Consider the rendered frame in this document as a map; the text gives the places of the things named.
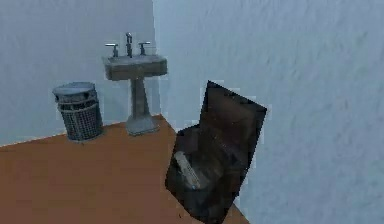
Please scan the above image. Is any grey pedestal sink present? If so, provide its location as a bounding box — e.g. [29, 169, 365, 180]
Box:
[101, 31, 169, 137]

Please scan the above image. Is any dark wooden commode with lid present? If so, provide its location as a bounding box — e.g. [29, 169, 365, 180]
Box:
[164, 79, 268, 224]

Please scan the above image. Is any grey wire mesh bin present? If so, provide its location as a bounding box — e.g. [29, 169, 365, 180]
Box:
[51, 81, 104, 143]

